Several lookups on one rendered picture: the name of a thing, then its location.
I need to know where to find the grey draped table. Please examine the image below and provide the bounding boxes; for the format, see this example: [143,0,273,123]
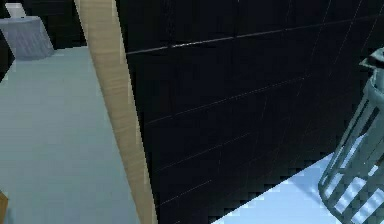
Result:
[0,15,56,62]

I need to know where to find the tan wooden door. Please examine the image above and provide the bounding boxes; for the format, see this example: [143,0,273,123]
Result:
[73,0,159,224]

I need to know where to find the grey slatted bin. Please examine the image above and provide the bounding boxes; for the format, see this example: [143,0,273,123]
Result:
[317,47,384,224]

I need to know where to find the white box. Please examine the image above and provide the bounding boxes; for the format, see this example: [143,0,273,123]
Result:
[4,2,27,19]

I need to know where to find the brown wooden furniture corner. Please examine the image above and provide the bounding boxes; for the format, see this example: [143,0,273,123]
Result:
[0,191,9,221]

